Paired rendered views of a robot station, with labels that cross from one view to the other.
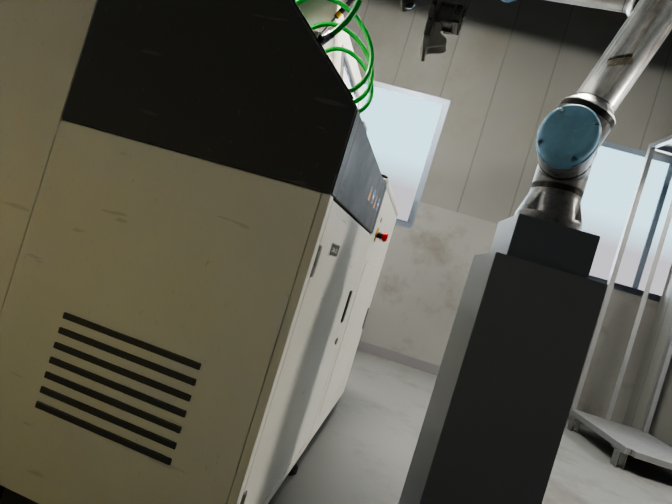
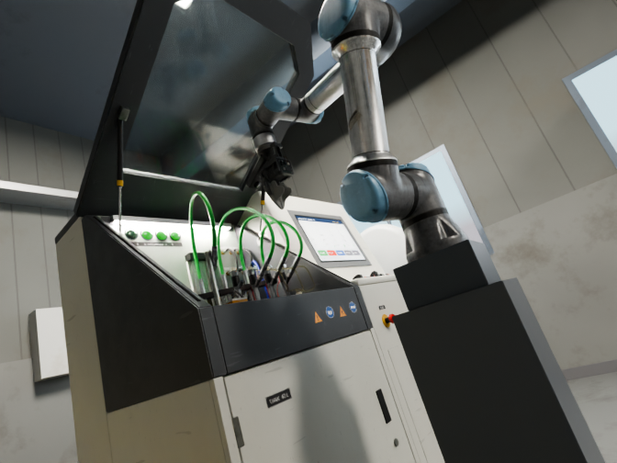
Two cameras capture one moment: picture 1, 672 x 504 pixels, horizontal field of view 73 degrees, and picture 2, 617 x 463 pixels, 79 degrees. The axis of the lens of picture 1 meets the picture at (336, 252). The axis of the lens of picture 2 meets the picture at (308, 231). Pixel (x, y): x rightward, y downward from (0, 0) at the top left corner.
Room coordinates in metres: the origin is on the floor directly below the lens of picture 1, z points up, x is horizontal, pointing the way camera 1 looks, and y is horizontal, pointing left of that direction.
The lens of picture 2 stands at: (0.15, -0.59, 0.79)
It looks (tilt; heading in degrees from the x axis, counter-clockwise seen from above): 17 degrees up; 25
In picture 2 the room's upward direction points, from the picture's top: 18 degrees counter-clockwise
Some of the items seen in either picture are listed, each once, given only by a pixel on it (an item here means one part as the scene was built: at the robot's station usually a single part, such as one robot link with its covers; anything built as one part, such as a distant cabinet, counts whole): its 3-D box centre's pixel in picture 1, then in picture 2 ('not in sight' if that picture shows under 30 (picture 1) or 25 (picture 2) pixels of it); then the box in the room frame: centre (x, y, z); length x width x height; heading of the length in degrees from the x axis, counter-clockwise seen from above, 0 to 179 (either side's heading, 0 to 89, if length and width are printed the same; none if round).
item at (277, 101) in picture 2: not in sight; (277, 107); (1.10, -0.18, 1.53); 0.11 x 0.11 x 0.08; 64
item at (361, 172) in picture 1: (359, 187); (300, 321); (1.14, -0.01, 0.87); 0.62 x 0.04 x 0.16; 169
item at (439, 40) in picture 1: (434, 41); (278, 193); (1.11, -0.08, 1.27); 0.06 x 0.03 x 0.09; 79
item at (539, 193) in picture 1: (551, 208); (431, 236); (1.08, -0.46, 0.95); 0.15 x 0.15 x 0.10
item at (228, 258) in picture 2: not in sight; (236, 271); (1.47, 0.44, 1.20); 0.13 x 0.03 x 0.31; 169
